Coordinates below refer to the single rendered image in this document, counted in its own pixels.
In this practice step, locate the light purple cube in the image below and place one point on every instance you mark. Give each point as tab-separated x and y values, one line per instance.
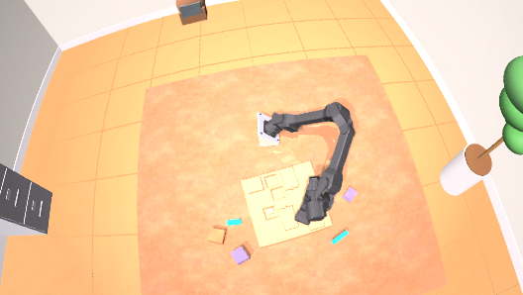
239	255

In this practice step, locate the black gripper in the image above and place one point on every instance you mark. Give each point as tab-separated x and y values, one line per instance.
301	215

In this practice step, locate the teal block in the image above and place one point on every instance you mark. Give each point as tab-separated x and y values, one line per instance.
339	237

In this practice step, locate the orange block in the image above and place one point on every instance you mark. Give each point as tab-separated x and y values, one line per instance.
217	236

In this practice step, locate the cyan rectangular block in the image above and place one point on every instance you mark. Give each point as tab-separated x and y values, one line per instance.
233	222

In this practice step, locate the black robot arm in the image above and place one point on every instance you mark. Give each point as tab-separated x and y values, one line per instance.
331	179

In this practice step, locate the purple block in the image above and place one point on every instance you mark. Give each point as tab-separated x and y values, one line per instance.
350	195

